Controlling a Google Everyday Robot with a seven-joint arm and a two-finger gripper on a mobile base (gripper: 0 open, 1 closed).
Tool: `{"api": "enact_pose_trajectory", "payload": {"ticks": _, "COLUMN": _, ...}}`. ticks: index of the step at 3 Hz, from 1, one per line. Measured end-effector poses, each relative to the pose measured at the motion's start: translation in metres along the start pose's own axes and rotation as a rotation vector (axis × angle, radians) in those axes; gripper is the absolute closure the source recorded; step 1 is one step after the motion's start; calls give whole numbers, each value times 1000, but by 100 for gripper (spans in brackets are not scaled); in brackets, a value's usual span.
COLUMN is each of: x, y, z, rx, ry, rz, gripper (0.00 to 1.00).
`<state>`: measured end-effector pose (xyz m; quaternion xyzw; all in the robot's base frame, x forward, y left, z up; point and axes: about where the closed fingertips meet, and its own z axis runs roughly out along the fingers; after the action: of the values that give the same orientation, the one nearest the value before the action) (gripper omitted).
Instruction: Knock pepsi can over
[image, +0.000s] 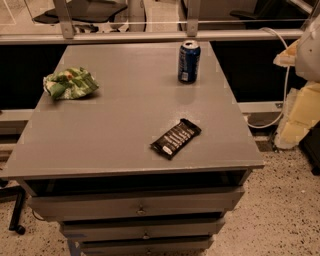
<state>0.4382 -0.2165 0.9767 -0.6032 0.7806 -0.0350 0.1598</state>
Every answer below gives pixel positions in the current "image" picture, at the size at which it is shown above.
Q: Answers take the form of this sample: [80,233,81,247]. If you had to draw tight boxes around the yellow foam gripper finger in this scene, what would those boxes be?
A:
[274,82,320,149]
[273,40,299,67]

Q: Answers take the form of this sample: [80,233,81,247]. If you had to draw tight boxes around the blue pepsi can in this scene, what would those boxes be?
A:
[178,40,201,83]

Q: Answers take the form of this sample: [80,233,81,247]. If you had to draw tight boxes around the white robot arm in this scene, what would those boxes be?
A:
[273,15,320,149]

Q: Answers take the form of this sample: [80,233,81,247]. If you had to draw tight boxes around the top grey drawer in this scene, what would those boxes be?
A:
[28,186,244,221]

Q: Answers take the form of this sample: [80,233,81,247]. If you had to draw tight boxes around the grey drawer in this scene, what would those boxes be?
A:
[68,235,213,256]
[28,186,244,221]
[61,218,225,242]

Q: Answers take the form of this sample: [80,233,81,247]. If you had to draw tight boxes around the black candy bar wrapper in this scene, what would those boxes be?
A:
[150,118,202,160]

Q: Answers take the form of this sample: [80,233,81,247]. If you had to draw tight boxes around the bottom grey drawer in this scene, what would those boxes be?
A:
[68,235,213,256]

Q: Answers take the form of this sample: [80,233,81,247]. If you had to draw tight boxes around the black office chair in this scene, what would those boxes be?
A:
[32,0,129,34]

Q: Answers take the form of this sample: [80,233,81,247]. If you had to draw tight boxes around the grey drawer cabinet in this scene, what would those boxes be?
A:
[0,41,265,256]

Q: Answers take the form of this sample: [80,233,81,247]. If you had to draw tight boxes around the green crumpled chip bag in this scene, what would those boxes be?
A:
[43,67,99,100]

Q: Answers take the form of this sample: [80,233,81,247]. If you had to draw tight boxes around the grey metal railing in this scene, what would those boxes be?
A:
[0,0,319,45]

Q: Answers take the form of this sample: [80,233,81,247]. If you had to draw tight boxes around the middle grey drawer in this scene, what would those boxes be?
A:
[61,218,225,242]

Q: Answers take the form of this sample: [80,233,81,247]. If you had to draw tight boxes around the black chair base leg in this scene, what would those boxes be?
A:
[0,179,26,235]

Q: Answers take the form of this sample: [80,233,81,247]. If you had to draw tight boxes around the white cable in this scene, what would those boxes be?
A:
[246,27,291,130]

